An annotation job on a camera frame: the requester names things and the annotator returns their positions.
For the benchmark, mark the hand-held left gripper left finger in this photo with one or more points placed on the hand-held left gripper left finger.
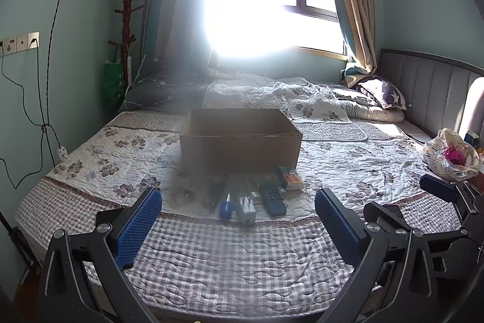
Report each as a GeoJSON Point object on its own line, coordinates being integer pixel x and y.
{"type": "Point", "coordinates": [141, 224]}

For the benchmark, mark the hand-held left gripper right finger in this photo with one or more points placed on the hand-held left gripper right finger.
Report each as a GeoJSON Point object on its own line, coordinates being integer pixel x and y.
{"type": "Point", "coordinates": [336, 224]}

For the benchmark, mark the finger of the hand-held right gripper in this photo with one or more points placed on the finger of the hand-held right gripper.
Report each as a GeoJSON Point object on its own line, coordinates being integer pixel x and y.
{"type": "Point", "coordinates": [438, 187]}
{"type": "Point", "coordinates": [450, 243]}

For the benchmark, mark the blue remote control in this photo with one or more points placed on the blue remote control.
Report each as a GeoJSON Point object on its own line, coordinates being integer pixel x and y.
{"type": "Point", "coordinates": [273, 202]}

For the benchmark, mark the black marker pen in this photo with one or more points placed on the black marker pen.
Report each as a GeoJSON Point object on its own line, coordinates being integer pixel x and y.
{"type": "Point", "coordinates": [213, 194]}

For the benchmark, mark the clear plastic tube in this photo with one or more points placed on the clear plastic tube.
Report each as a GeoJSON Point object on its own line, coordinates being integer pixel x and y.
{"type": "Point", "coordinates": [228, 211]}

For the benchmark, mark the white charger plug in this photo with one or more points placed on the white charger plug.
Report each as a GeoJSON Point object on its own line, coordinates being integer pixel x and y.
{"type": "Point", "coordinates": [245, 213]}

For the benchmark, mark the brown cardboard box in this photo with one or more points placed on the brown cardboard box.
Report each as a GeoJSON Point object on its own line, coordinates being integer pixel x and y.
{"type": "Point", "coordinates": [227, 152]}

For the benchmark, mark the floral plastic bag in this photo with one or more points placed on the floral plastic bag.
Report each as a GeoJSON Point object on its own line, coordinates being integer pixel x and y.
{"type": "Point", "coordinates": [446, 156]}

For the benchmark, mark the small blue box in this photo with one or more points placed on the small blue box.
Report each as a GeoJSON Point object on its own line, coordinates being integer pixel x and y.
{"type": "Point", "coordinates": [472, 138]}

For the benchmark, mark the floral checkered quilted bedspread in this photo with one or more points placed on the floral checkered quilted bedspread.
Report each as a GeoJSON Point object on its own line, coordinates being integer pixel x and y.
{"type": "Point", "coordinates": [113, 171]}

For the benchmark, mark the orange white small carton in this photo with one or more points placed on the orange white small carton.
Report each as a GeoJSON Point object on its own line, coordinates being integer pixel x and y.
{"type": "Point", "coordinates": [292, 181]}

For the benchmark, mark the checkered pillow mat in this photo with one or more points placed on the checkered pillow mat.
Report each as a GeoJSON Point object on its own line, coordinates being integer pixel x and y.
{"type": "Point", "coordinates": [332, 132]}

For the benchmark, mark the grey padded headboard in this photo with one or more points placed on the grey padded headboard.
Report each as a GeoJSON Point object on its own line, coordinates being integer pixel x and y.
{"type": "Point", "coordinates": [427, 92]}

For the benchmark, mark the white pillow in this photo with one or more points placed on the white pillow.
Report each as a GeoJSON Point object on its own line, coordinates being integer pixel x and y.
{"type": "Point", "coordinates": [374, 113]}

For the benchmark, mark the white power strip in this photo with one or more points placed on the white power strip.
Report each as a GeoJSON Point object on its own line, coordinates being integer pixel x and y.
{"type": "Point", "coordinates": [63, 152]}

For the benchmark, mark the purple star pillow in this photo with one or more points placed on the purple star pillow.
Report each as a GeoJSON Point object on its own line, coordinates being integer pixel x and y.
{"type": "Point", "coordinates": [382, 92]}

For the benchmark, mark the black metal stand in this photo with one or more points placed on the black metal stand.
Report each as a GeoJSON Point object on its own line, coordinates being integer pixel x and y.
{"type": "Point", "coordinates": [22, 247]}

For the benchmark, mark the grey star pillow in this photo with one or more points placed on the grey star pillow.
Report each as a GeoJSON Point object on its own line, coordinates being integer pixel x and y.
{"type": "Point", "coordinates": [162, 88]}

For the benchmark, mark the folded floral quilt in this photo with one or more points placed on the folded floral quilt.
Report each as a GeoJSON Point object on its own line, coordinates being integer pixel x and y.
{"type": "Point", "coordinates": [272, 96]}

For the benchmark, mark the green shopping bag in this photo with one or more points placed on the green shopping bag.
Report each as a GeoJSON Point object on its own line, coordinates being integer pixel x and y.
{"type": "Point", "coordinates": [112, 81]}

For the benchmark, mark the white slim rod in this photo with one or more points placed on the white slim rod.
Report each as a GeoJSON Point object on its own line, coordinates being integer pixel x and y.
{"type": "Point", "coordinates": [129, 71]}

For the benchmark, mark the beige teal curtain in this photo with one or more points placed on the beige teal curtain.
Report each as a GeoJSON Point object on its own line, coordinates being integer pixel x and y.
{"type": "Point", "coordinates": [355, 5]}

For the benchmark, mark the wooden coat rack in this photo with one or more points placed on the wooden coat rack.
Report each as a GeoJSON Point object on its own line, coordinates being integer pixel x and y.
{"type": "Point", "coordinates": [129, 16]}

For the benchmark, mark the wall outlet plate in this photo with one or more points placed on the wall outlet plate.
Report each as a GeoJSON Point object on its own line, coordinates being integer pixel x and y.
{"type": "Point", "coordinates": [9, 46]}
{"type": "Point", "coordinates": [33, 40]}
{"type": "Point", "coordinates": [22, 42]}

